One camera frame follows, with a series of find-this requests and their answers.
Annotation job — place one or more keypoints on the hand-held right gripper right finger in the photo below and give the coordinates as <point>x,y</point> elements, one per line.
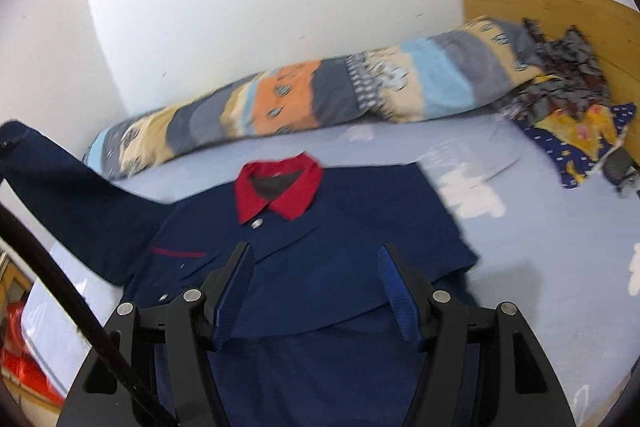
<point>397,292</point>

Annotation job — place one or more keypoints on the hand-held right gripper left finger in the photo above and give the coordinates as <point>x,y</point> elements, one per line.
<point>235,287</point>

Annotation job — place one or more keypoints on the navy jacket with red collar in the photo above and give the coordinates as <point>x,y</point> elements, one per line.
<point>325,267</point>

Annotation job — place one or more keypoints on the light blue bed sheet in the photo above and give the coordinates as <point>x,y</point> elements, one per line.
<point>540,267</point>

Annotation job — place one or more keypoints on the wooden cabinet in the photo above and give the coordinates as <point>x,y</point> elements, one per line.
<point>10,277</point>

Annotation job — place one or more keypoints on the orange plastic object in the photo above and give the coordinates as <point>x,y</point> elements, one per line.
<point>20,367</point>

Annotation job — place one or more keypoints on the blue and yellow printed cloth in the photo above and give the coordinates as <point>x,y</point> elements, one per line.
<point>570,132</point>

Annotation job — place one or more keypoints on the grey patterned crumpled cloth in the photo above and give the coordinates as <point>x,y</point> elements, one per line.
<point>565,67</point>

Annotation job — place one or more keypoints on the wooden headboard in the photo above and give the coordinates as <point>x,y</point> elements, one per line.
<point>530,4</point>

